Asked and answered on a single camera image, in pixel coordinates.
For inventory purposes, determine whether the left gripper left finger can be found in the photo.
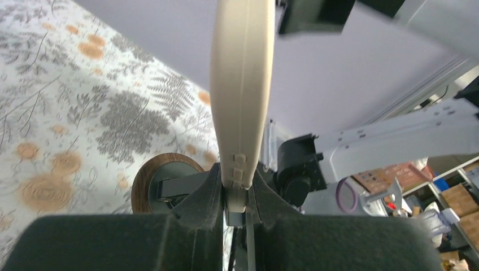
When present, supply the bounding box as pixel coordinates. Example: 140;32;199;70
2;164;223;270

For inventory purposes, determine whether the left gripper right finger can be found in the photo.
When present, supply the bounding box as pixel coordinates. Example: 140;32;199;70
249;171;442;270

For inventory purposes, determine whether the wooden base phone stand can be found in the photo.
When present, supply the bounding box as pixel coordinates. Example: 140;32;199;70
131;152;209;214

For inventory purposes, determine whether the phone with beige case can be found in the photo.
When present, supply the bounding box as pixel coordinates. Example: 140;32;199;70
210;1;275;213

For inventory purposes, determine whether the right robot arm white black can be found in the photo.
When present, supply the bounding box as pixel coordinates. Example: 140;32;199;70
274;1;478;206

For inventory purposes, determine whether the floral patterned table mat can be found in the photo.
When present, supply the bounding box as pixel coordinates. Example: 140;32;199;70
1;1;219;261

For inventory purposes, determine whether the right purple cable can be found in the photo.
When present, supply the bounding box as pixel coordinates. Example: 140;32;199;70
334;177;360;215

